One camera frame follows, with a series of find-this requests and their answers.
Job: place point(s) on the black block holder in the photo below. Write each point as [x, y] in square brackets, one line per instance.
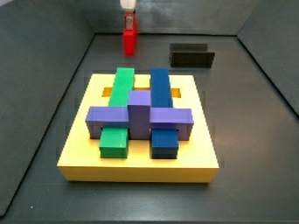
[191, 55]

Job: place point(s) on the green long bar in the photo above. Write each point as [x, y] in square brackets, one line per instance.
[114, 138]

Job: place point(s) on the yellow base board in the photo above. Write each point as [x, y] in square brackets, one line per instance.
[197, 164]

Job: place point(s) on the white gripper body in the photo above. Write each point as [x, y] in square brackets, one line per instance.
[129, 5]

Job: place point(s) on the red cross-shaped block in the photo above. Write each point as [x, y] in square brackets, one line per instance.
[130, 37]

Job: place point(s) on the dark blue long bar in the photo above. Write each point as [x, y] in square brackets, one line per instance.
[165, 140]

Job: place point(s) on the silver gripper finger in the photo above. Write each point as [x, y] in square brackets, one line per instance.
[130, 22]

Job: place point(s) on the purple cross-shaped block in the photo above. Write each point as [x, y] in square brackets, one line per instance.
[139, 117]

